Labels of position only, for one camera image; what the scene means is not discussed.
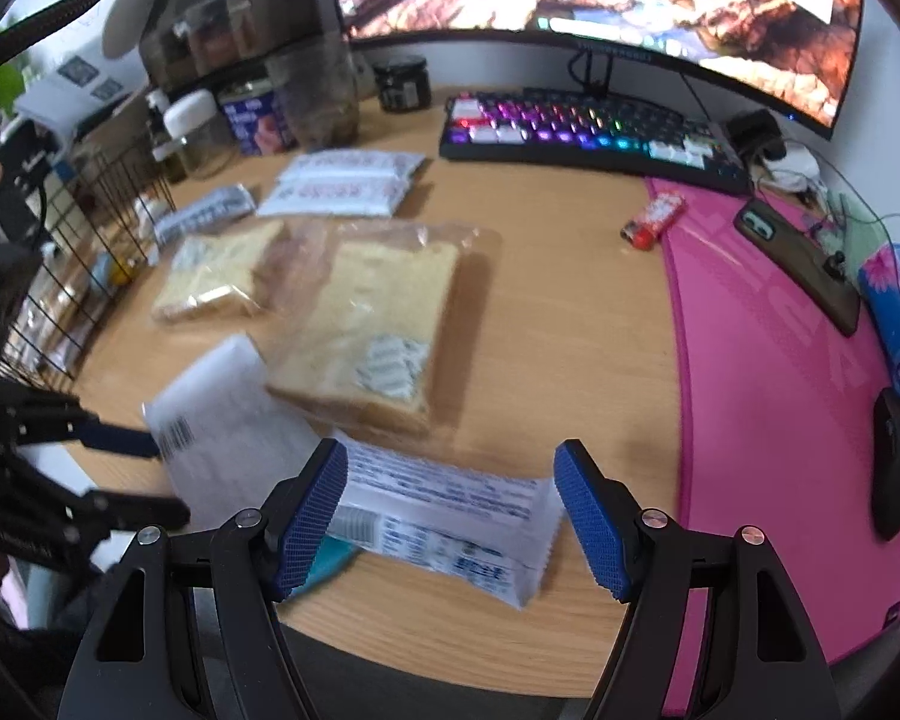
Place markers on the small dark jar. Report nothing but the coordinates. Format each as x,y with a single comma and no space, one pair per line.
403,84

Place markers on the brown woven box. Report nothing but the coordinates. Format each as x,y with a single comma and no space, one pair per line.
109,139

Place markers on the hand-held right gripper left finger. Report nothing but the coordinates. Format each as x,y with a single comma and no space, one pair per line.
311,521

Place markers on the clear glass tumbler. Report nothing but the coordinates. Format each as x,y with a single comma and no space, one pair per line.
319,97

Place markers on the teal flat object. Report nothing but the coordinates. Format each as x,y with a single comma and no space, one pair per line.
330,566

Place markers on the white barcode packet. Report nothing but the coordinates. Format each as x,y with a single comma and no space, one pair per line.
225,420

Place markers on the white pump bottle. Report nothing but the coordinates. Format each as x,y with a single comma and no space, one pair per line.
157,124

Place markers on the white blue-print packet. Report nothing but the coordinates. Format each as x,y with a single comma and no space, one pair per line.
450,517

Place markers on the small black pouch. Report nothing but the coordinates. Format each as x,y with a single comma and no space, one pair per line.
754,133

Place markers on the white round disc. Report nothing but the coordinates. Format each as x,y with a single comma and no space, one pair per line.
142,4

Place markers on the bagged bread slice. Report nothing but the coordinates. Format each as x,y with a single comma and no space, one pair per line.
217,270
379,315

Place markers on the black backlit keyboard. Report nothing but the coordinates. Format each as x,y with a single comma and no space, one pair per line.
585,135

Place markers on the white grey striped packet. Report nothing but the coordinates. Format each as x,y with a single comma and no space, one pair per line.
202,214

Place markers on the blue luncheon meat can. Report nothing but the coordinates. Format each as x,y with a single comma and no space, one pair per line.
259,124

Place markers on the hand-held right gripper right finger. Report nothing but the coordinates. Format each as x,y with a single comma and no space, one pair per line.
592,521

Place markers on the long white red-print packet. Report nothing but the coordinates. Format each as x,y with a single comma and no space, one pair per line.
352,163
337,196

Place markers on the spice rack with clear cover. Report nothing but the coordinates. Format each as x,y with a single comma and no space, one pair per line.
225,15

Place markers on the blue floral tissue pack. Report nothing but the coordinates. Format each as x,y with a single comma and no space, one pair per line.
896,315

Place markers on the glass jar with white lid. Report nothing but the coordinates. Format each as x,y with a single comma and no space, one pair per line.
195,131

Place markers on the black box with orange mark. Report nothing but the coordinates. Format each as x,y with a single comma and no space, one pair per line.
7,172

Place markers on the white printed sheet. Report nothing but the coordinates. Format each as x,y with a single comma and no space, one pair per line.
75,86

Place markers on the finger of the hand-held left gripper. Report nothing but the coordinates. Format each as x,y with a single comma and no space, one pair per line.
112,439
135,514

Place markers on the red lighter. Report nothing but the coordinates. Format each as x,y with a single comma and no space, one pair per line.
654,219

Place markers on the brown cased phone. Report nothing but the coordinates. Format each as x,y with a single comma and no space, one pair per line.
802,270

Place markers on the blue and yellow duck toy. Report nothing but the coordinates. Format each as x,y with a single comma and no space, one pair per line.
116,270

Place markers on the pink desk mat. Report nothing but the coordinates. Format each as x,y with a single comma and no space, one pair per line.
780,427

